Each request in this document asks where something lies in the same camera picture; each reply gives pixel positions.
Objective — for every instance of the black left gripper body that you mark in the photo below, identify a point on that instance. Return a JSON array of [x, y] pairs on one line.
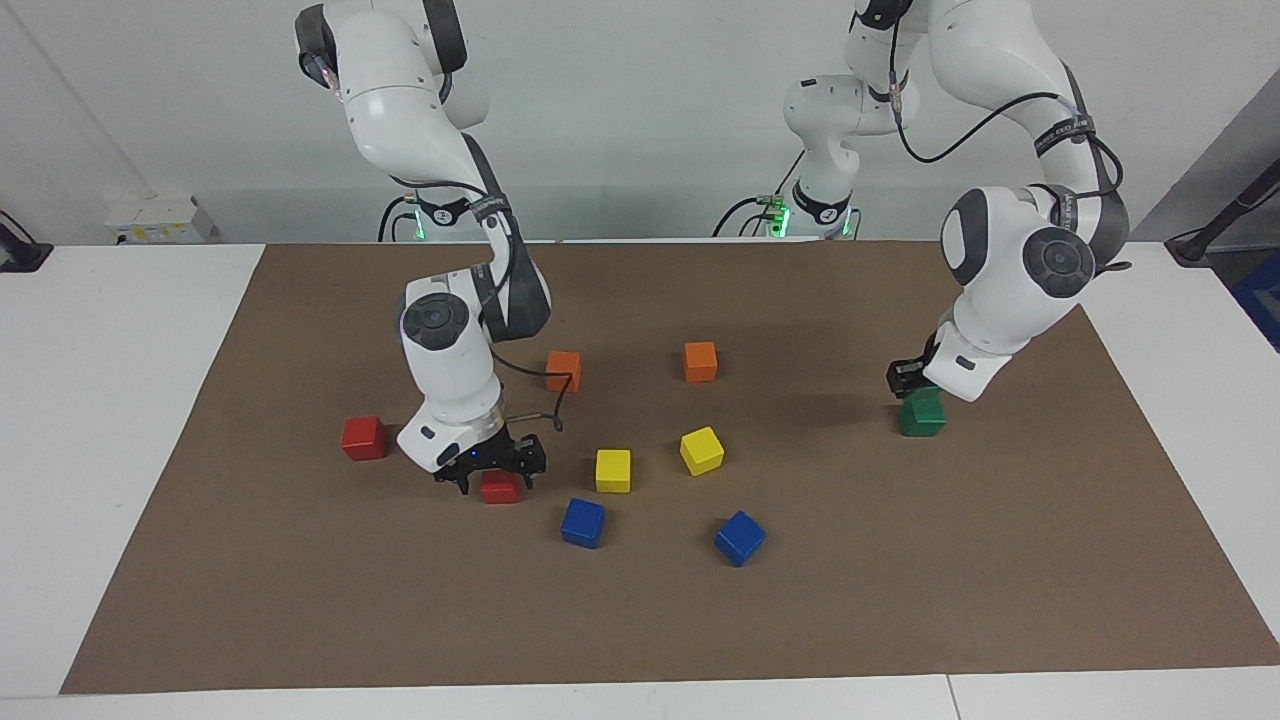
[[928, 360]]

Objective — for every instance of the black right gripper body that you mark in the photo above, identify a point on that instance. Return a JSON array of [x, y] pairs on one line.
[[500, 455]]

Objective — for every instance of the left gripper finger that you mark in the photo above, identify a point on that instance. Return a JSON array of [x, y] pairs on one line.
[[905, 378]]

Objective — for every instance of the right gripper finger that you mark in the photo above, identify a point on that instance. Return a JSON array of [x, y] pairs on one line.
[[463, 483], [531, 475]]

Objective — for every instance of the red wooden cube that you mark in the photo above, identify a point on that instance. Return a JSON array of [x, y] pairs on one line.
[[500, 490], [364, 438]]

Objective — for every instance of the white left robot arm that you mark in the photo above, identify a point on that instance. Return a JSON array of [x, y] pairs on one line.
[[1010, 300]]

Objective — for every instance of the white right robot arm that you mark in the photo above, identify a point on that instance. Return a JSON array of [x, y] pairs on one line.
[[450, 370]]

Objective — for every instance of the blue wooden cube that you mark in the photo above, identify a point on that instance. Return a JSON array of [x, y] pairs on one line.
[[583, 522], [740, 537]]

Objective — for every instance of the yellow wooden cube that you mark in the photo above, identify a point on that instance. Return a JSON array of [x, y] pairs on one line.
[[701, 450], [613, 470]]

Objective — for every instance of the orange wooden cube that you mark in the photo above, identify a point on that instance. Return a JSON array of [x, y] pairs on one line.
[[560, 368], [700, 361]]

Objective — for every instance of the brown paper table mat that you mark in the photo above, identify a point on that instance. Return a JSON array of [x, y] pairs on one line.
[[900, 600]]

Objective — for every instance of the black stand pole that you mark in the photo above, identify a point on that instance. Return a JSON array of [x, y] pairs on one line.
[[1190, 248]]

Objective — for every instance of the blue crate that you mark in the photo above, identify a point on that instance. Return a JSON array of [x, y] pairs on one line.
[[1262, 295]]

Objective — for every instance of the white power socket box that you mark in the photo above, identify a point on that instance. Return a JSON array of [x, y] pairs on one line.
[[160, 215]]

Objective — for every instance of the black clamp base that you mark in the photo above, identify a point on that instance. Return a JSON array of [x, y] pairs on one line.
[[20, 255]]

